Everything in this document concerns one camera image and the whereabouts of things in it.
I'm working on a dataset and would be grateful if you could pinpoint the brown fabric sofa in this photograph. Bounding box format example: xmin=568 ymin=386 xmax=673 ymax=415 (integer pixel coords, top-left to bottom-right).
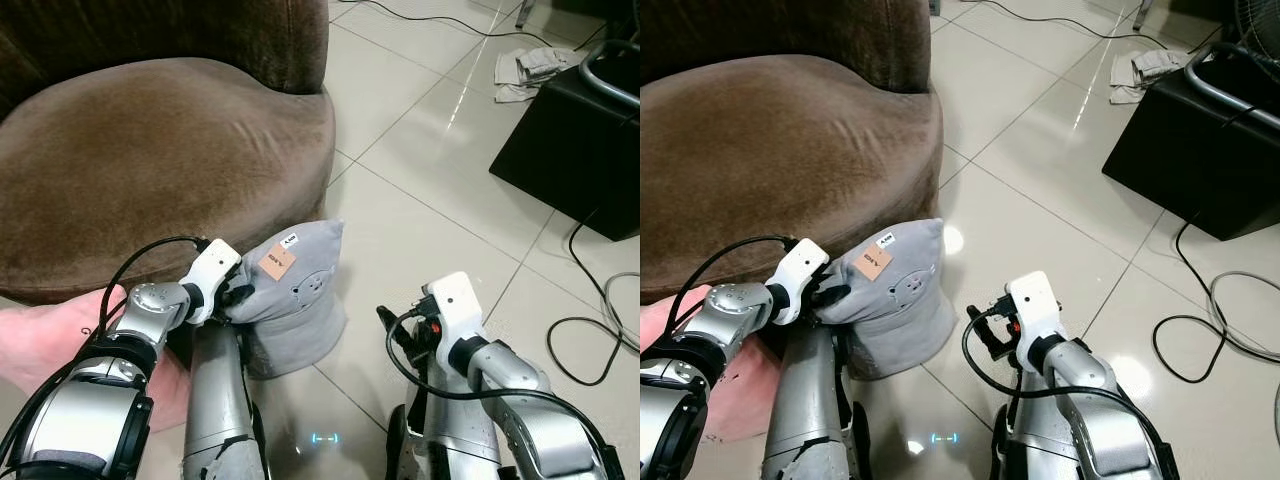
xmin=0 ymin=0 xmax=337 ymax=307
xmin=640 ymin=0 xmax=944 ymax=307

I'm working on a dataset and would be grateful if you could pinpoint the silver left robot leg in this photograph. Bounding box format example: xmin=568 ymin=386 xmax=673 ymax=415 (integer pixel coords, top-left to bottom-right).
xmin=183 ymin=322 xmax=269 ymax=480
xmin=760 ymin=325 xmax=853 ymax=480

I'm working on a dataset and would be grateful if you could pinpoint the silver robot leg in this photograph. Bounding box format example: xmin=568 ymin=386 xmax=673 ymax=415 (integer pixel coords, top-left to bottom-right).
xmin=988 ymin=400 xmax=1086 ymax=480
xmin=385 ymin=385 xmax=506 ymax=480
xmin=183 ymin=322 xmax=269 ymax=480
xmin=760 ymin=325 xmax=853 ymax=480

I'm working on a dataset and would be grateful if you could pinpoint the silver right robot leg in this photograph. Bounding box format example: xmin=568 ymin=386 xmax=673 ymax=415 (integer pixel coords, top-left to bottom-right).
xmin=385 ymin=385 xmax=506 ymax=480
xmin=988 ymin=400 xmax=1086 ymax=480

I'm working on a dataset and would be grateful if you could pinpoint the crumpled grey cloth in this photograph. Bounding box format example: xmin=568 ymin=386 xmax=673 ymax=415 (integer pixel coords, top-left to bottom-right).
xmin=1109 ymin=48 xmax=1193 ymax=105
xmin=493 ymin=45 xmax=583 ymax=105

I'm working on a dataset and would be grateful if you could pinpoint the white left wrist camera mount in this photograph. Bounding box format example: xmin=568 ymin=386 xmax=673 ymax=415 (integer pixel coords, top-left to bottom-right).
xmin=769 ymin=238 xmax=832 ymax=327
xmin=178 ymin=238 xmax=244 ymax=326

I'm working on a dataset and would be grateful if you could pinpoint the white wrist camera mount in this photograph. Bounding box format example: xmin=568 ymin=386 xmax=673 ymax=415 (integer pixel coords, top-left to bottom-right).
xmin=1004 ymin=270 xmax=1061 ymax=346
xmin=420 ymin=271 xmax=489 ymax=369
xmin=178 ymin=238 xmax=244 ymax=326
xmin=769 ymin=238 xmax=832 ymax=327

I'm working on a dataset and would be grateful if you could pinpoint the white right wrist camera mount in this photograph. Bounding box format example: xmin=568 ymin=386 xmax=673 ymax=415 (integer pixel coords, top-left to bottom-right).
xmin=420 ymin=271 xmax=489 ymax=369
xmin=1004 ymin=270 xmax=1061 ymax=346

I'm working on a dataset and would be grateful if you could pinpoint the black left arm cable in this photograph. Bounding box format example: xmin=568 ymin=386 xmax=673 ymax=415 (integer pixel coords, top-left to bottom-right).
xmin=690 ymin=235 xmax=801 ymax=336
xmin=98 ymin=235 xmax=213 ymax=336

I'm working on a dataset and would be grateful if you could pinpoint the grey floor cable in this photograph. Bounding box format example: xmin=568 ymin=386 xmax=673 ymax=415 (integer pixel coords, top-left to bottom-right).
xmin=1208 ymin=270 xmax=1280 ymax=367
xmin=598 ymin=270 xmax=641 ymax=353

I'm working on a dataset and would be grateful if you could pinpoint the black box with metal handle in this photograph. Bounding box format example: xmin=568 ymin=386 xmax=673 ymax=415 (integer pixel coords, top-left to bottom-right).
xmin=1101 ymin=45 xmax=1280 ymax=242
xmin=489 ymin=40 xmax=641 ymax=242

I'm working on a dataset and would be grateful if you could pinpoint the thin black floor cable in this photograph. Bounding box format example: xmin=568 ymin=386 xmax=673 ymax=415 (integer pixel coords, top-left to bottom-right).
xmin=965 ymin=0 xmax=1229 ymax=47
xmin=335 ymin=0 xmax=606 ymax=53

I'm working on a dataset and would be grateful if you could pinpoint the round wire-grille fan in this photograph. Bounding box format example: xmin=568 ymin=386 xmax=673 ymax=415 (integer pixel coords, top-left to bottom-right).
xmin=1233 ymin=0 xmax=1280 ymax=63

